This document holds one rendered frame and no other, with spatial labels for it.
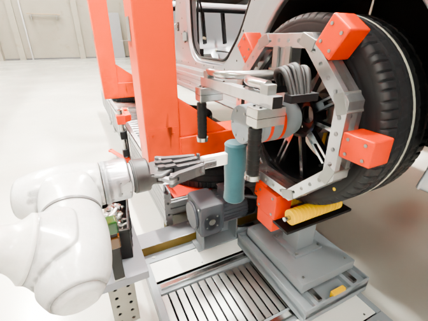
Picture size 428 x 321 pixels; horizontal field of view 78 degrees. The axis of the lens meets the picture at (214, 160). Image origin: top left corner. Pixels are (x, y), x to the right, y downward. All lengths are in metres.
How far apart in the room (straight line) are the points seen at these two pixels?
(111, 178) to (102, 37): 2.58
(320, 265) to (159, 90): 1.01
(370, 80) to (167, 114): 0.79
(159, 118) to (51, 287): 0.90
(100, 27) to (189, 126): 1.98
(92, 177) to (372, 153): 0.62
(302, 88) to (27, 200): 0.63
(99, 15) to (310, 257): 2.72
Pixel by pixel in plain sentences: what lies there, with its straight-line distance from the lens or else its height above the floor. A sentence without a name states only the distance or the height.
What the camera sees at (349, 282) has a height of 0.17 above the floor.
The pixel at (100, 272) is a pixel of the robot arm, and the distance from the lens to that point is 0.44.
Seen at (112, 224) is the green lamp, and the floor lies 0.66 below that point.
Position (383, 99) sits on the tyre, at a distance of 0.81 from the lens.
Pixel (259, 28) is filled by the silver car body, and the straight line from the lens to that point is 1.30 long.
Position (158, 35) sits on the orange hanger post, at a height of 1.11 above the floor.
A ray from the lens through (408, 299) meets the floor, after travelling 1.67.
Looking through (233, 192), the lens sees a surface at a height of 0.54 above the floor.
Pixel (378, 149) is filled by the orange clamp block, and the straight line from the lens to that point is 0.75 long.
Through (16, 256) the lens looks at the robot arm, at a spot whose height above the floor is 0.84.
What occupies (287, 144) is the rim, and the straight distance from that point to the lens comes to 1.09.
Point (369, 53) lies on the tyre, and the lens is 0.83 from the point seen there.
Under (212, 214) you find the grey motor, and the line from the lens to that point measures 1.27.
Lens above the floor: 1.10
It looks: 24 degrees down
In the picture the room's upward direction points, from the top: straight up
